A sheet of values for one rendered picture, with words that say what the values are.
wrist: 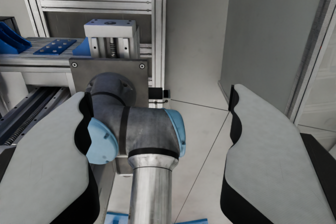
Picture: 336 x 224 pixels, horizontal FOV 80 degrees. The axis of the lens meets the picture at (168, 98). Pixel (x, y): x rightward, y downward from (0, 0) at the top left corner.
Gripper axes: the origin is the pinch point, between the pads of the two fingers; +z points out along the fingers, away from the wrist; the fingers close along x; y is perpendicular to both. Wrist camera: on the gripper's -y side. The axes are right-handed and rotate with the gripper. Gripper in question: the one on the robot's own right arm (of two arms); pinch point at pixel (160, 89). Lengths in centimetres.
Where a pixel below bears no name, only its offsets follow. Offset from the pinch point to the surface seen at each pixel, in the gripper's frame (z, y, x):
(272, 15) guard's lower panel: 78, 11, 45
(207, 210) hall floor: 148, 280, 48
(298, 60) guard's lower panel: 54, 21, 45
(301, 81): 49, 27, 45
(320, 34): 48, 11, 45
